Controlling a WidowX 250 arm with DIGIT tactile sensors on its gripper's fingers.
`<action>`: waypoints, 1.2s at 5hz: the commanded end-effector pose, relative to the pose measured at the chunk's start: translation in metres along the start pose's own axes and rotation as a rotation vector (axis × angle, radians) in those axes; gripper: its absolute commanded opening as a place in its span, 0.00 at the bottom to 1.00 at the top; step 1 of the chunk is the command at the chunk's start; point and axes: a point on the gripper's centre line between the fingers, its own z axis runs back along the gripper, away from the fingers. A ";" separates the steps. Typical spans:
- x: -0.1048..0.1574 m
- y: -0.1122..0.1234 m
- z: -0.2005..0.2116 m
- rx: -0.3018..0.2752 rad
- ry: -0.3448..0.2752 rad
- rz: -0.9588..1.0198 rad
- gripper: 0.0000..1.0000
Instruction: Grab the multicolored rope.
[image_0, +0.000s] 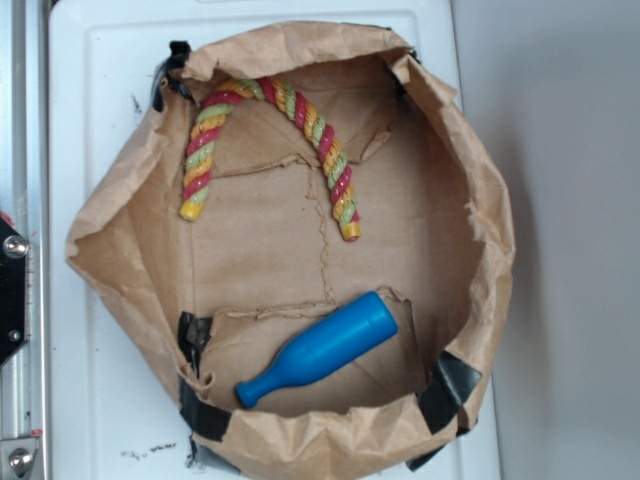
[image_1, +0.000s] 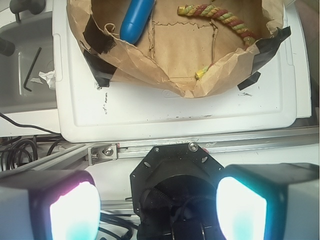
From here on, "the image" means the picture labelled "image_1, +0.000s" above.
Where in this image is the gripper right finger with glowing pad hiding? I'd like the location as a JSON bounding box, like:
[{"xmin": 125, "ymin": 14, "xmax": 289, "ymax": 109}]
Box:
[{"xmin": 216, "ymin": 162, "xmax": 320, "ymax": 240}]

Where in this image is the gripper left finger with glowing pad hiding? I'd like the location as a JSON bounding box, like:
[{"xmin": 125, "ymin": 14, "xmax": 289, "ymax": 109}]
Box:
[{"xmin": 0, "ymin": 169, "xmax": 101, "ymax": 240}]

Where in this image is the multicolored twisted rope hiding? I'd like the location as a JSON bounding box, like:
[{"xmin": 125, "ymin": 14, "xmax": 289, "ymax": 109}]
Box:
[{"xmin": 177, "ymin": 4, "xmax": 259, "ymax": 80}]

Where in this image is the white plastic cooler lid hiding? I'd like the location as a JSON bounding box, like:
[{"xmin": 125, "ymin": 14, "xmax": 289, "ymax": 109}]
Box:
[{"xmin": 52, "ymin": 0, "xmax": 297, "ymax": 143}]

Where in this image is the grey plastic bin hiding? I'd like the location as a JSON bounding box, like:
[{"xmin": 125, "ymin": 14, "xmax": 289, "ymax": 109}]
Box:
[{"xmin": 0, "ymin": 12, "xmax": 57, "ymax": 114}]

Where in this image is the crumpled white paper scrap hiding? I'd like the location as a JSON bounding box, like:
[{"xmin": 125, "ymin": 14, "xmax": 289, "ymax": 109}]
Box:
[{"xmin": 29, "ymin": 70, "xmax": 56, "ymax": 90}]

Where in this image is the black tape strip left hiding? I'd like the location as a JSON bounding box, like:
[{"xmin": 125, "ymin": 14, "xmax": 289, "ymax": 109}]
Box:
[{"xmin": 83, "ymin": 50, "xmax": 117, "ymax": 88}]

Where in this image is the black tape strip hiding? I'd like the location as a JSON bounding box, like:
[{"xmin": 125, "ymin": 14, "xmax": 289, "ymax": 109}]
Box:
[
  {"xmin": 237, "ymin": 26, "xmax": 292, "ymax": 91},
  {"xmin": 83, "ymin": 50, "xmax": 117, "ymax": 88}
]

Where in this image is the black hex key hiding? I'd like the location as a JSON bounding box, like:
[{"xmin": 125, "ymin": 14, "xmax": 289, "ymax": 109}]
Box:
[{"xmin": 23, "ymin": 47, "xmax": 42, "ymax": 92}]

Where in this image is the black tape strip right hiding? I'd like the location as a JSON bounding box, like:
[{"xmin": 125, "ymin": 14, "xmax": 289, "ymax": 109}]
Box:
[{"xmin": 237, "ymin": 26, "xmax": 292, "ymax": 91}]

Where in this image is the crumpled brown paper bag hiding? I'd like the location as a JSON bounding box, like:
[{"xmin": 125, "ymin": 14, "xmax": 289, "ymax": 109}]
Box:
[{"xmin": 66, "ymin": 0, "xmax": 285, "ymax": 98}]

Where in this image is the blue plastic capsule toy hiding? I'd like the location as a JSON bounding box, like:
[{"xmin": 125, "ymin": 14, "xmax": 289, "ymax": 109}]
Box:
[{"xmin": 119, "ymin": 0, "xmax": 155, "ymax": 45}]

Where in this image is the aluminium extrusion rail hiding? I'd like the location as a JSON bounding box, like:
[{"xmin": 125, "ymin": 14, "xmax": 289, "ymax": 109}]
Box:
[{"xmin": 0, "ymin": 125, "xmax": 320, "ymax": 171}]

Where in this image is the black cable bundle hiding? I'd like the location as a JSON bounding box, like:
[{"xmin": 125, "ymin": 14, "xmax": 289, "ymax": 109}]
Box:
[{"xmin": 0, "ymin": 112, "xmax": 66, "ymax": 172}]

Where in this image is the black octagonal mount plate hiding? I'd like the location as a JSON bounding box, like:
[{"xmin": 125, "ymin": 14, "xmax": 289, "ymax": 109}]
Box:
[{"xmin": 130, "ymin": 142, "xmax": 225, "ymax": 240}]

